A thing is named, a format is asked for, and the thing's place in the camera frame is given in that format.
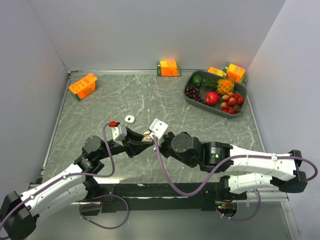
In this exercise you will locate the red apple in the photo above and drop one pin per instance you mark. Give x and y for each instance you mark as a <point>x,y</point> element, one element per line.
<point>212,98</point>

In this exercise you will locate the pink earbud charging case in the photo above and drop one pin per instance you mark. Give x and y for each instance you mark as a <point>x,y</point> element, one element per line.
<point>147,137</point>

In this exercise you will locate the red lychee bunch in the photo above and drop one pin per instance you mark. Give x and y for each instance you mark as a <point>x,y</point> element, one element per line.
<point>232,103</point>

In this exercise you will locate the orange juice carton middle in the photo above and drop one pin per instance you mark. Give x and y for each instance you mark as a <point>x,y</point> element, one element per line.
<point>168,69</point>

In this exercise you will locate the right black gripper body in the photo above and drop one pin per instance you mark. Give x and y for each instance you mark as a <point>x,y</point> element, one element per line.
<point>165,148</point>

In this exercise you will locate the orange juice carton right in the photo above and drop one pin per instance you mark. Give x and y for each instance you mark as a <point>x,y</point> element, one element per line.
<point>235,73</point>

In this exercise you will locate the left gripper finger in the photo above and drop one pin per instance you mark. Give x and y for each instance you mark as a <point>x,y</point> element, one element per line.
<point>133,137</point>
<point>137,147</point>

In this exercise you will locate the white earbud charging case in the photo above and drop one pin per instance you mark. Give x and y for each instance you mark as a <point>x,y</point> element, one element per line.
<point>130,119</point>

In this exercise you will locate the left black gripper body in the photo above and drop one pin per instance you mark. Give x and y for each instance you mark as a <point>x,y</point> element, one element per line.
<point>115,149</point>

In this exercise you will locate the green lime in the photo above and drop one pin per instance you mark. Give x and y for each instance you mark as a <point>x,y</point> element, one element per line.
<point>197,80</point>

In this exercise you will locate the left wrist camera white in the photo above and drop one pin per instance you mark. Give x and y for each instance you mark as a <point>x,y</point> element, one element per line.
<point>119,131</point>

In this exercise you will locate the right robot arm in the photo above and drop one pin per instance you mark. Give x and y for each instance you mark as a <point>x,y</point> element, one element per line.
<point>243,169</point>

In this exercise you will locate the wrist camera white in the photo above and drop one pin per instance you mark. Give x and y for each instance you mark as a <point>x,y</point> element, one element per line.
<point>158,129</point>
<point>119,131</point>

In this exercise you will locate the orange carton behind tray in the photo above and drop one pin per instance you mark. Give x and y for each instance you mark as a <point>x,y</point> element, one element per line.
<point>217,72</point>

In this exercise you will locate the orange juice carton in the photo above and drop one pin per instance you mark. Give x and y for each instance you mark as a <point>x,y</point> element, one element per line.
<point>235,73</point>
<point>83,87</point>
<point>168,69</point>

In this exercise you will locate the dark grape bunch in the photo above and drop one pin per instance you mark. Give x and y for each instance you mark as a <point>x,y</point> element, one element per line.
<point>193,93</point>

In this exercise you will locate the dark grey fruit tray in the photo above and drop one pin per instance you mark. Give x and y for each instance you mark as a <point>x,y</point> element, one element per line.
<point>216,109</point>

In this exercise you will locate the orange juice carton left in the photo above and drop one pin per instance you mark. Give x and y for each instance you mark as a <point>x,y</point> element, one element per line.
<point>83,87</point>

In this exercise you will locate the small pineapple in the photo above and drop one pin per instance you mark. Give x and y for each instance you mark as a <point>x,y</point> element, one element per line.
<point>221,86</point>

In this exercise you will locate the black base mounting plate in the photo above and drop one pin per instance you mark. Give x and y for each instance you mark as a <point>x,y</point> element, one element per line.
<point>157,196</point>

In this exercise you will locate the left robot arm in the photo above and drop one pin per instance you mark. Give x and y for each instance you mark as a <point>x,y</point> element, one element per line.
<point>19,213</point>

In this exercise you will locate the aluminium rail frame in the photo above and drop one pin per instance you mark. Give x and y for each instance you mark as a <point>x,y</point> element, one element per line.
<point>265,214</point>

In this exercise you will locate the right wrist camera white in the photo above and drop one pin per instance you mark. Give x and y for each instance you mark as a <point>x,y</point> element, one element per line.
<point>158,129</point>

